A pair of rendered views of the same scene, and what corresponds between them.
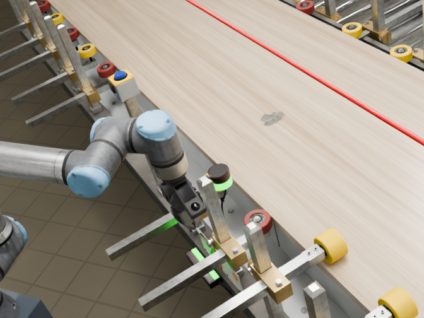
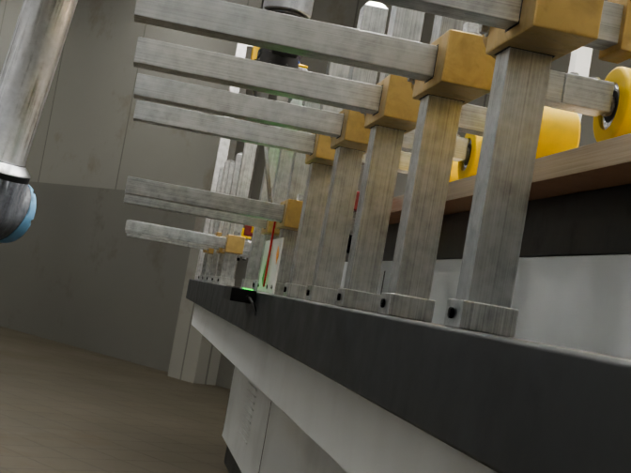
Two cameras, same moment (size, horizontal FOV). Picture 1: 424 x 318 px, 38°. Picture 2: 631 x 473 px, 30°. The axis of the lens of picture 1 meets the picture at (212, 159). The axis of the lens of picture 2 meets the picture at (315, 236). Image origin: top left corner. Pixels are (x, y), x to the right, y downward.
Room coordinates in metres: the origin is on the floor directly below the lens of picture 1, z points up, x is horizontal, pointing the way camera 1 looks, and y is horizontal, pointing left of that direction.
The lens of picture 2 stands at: (-0.82, -0.40, 0.70)
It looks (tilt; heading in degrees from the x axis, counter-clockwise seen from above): 3 degrees up; 11
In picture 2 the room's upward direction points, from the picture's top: 10 degrees clockwise
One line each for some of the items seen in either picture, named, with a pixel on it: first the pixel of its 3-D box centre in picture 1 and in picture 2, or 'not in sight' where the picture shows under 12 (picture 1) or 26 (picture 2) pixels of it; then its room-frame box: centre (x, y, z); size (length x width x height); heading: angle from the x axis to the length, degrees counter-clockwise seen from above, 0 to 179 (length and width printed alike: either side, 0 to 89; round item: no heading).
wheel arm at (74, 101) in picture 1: (72, 103); (201, 239); (2.40, 0.52, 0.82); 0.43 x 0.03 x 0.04; 109
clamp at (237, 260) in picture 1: (229, 246); (296, 217); (1.26, 0.03, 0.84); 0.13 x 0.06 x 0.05; 19
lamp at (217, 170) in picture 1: (226, 198); not in sight; (1.30, -0.01, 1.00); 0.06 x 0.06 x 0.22; 19
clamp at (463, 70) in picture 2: not in sight; (452, 71); (0.32, -0.30, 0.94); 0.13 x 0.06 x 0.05; 19
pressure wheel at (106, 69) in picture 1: (108, 76); not in sight; (2.46, 0.33, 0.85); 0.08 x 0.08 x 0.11
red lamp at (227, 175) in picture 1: (219, 173); not in sight; (1.30, -0.01, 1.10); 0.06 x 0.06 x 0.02
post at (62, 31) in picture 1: (79, 72); (238, 211); (2.47, 0.45, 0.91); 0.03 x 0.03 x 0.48; 19
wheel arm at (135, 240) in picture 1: (168, 221); (233, 216); (1.45, 0.19, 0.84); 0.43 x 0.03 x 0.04; 109
